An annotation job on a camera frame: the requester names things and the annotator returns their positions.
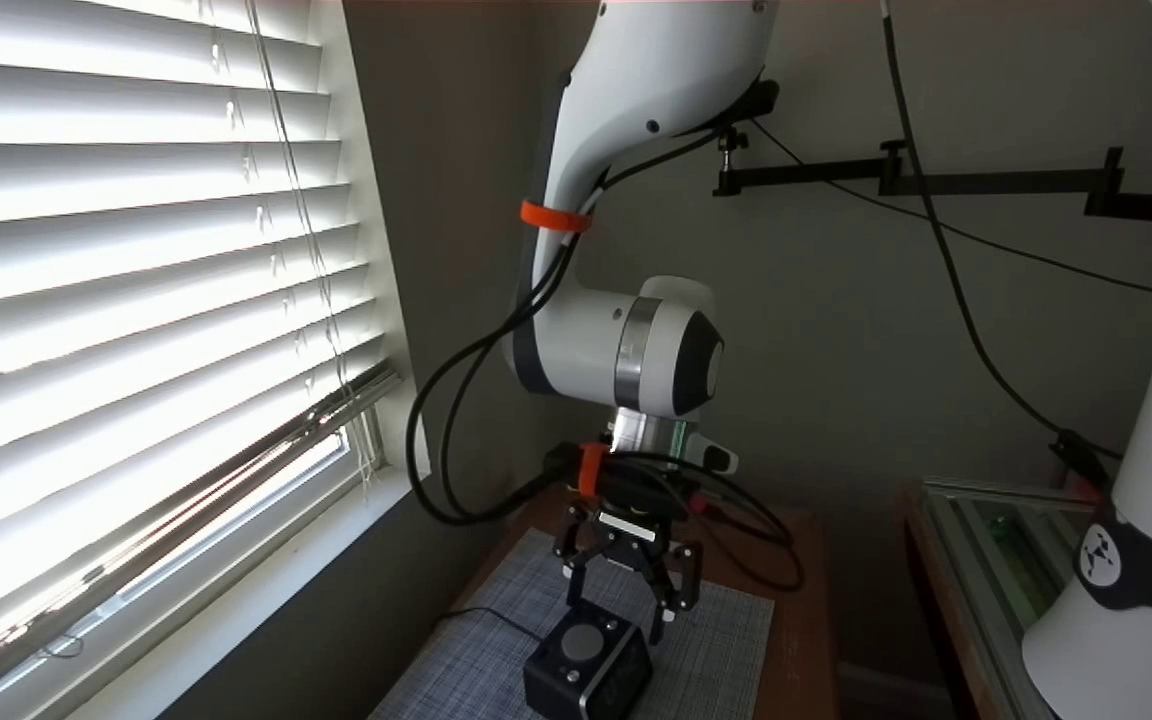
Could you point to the green glass side table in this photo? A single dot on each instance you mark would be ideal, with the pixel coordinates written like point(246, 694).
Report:
point(984, 566)

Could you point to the white window frame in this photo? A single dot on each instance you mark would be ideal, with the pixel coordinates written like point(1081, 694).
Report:
point(203, 587)

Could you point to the blue-grey woven mat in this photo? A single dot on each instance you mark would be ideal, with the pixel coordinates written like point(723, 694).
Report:
point(526, 651)

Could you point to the white window blinds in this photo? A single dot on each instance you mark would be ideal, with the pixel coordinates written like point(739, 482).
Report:
point(138, 267)

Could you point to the wooden table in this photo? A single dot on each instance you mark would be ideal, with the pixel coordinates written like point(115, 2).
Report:
point(798, 676)

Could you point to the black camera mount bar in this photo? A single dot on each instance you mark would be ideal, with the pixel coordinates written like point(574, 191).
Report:
point(1101, 191)

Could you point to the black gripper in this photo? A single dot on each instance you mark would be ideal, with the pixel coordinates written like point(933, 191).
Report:
point(624, 518)

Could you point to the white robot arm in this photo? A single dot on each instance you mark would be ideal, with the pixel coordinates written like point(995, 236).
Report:
point(649, 83)

